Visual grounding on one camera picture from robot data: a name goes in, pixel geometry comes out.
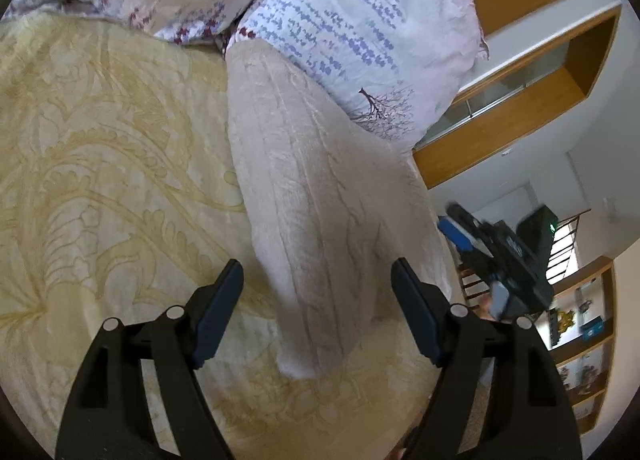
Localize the person's right hand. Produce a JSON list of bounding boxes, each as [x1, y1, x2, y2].
[[478, 295, 500, 321]]

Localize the beige cable-knit sweater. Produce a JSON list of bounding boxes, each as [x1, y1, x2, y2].
[[226, 40, 451, 379]]

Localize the wooden headboard with mirror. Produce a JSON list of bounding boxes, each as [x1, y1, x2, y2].
[[414, 0, 623, 189]]

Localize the cream patterned bedspread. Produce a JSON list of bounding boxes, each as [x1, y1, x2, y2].
[[1, 13, 438, 459]]

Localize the wooden bookshelf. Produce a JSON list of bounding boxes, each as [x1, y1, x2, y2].
[[537, 256, 616, 434]]

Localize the pink floral pillow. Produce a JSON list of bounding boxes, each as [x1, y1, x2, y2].
[[230, 0, 488, 152]]

